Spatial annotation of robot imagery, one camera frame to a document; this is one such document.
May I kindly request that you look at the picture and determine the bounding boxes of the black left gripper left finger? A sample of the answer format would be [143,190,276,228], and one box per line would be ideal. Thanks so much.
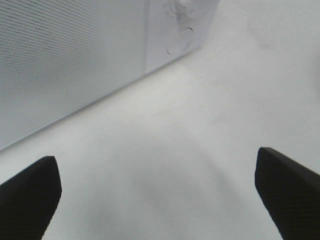
[0,156,62,240]

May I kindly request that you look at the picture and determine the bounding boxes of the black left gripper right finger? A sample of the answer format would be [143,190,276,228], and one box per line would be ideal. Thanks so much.
[254,147,320,240]

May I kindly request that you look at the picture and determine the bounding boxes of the white microwave door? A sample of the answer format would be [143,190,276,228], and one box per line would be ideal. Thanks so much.
[0,0,148,149]

